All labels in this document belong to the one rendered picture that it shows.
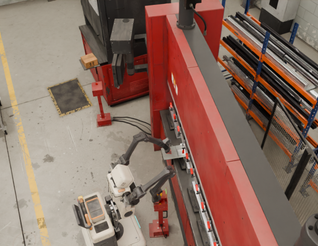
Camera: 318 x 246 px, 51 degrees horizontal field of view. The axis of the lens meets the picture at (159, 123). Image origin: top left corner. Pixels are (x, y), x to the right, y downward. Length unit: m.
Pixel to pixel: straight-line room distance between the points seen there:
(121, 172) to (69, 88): 3.47
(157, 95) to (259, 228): 2.76
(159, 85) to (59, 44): 3.96
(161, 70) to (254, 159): 2.18
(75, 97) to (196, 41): 3.47
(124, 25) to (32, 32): 4.42
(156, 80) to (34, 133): 2.52
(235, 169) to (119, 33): 2.49
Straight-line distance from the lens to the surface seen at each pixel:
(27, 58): 7.69
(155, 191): 3.61
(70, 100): 6.33
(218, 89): 2.85
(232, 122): 2.58
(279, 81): 4.97
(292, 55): 4.91
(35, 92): 6.72
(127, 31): 4.24
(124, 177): 3.36
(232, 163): 2.34
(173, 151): 4.02
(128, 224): 4.34
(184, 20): 3.53
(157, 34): 3.92
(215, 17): 4.01
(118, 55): 4.49
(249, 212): 2.15
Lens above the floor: 4.14
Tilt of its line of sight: 46 degrees down
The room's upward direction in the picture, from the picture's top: 1 degrees counter-clockwise
